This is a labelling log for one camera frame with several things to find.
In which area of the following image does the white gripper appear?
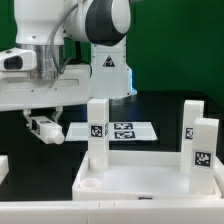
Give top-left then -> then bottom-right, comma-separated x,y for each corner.
0,48 -> 91,130

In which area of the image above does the white desk top tray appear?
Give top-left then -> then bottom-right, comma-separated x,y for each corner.
72,150 -> 224,201

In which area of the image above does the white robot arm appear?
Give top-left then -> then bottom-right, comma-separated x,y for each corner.
0,0 -> 136,115

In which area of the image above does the white flat base plate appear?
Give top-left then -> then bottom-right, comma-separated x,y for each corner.
66,122 -> 157,141

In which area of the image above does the white front rail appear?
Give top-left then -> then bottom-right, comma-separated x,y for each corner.
0,199 -> 224,224

